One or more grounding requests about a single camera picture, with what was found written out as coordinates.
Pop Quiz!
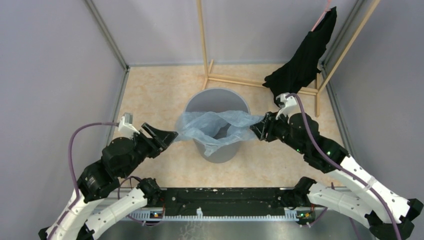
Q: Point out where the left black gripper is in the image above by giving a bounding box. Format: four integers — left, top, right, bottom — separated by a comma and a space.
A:
120, 121, 180, 178

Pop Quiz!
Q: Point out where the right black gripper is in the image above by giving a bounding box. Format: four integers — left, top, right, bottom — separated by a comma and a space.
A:
249, 108, 306, 155

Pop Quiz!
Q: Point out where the light blue trash bag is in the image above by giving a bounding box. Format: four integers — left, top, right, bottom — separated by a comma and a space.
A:
175, 110, 264, 157

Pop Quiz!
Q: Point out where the grey plastic trash bin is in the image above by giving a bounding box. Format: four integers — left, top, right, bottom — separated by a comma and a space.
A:
184, 87, 250, 164

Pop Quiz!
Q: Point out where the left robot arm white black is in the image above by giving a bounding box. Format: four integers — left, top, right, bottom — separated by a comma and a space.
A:
38, 119, 178, 240

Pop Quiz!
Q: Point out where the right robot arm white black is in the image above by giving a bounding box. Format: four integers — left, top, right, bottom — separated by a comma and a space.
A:
250, 112, 424, 240

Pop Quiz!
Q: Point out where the black hanging garment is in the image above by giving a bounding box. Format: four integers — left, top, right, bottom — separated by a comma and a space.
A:
262, 6, 338, 106

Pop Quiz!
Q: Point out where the wooden clothes rack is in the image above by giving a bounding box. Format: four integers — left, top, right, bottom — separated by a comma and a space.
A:
196, 0, 380, 117

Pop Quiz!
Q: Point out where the pink clothes hanger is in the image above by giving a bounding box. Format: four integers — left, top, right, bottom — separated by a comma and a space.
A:
310, 0, 332, 32

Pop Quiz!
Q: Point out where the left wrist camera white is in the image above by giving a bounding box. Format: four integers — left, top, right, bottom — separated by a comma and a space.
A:
118, 112, 140, 138

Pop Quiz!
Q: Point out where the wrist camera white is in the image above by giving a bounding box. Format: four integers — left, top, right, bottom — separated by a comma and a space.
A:
118, 112, 140, 138
275, 92, 298, 120

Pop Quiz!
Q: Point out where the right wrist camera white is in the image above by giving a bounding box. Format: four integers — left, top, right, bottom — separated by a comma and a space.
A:
275, 92, 298, 120

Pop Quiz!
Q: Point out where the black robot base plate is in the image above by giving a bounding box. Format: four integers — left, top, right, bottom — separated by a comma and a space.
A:
129, 187, 327, 218

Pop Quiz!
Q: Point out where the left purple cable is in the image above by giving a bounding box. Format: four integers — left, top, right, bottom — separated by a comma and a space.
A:
46, 121, 120, 240

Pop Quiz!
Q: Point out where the purple cable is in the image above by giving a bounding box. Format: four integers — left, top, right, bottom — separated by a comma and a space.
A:
46, 121, 120, 240
286, 92, 404, 240

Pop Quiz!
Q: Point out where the white slotted cable duct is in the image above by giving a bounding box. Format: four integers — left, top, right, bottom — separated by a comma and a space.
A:
129, 208, 300, 222

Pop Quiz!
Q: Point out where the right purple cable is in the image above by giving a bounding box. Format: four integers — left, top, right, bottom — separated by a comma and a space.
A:
286, 92, 404, 240

